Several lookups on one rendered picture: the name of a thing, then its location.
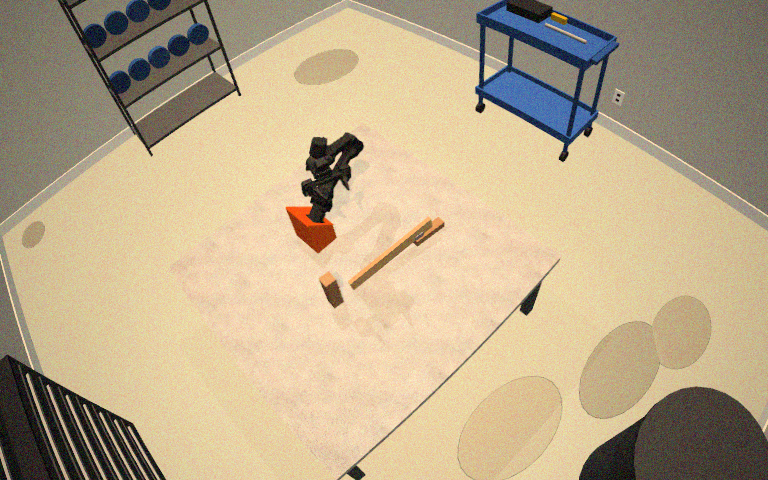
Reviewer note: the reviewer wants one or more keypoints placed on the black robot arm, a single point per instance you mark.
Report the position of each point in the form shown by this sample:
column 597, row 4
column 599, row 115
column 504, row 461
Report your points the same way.
column 321, row 157

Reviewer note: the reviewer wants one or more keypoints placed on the long tan wooden rail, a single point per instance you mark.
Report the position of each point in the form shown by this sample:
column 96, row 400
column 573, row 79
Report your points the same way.
column 389, row 254

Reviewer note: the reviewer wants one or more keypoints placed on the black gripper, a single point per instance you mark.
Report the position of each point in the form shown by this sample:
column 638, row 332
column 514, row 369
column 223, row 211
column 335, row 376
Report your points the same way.
column 309, row 187

